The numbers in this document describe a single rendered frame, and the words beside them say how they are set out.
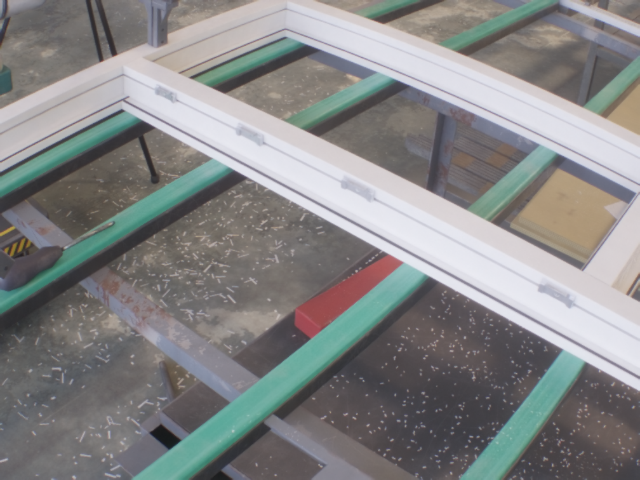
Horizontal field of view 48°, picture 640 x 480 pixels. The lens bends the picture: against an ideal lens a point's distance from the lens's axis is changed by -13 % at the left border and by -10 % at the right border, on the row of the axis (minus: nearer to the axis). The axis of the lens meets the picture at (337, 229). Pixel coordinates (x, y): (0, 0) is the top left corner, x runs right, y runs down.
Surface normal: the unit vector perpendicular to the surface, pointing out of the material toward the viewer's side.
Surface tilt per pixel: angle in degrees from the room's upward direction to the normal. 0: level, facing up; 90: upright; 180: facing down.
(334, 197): 90
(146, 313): 0
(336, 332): 0
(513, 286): 90
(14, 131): 90
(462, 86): 90
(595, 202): 0
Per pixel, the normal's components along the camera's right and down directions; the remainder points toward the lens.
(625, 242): 0.08, -0.79
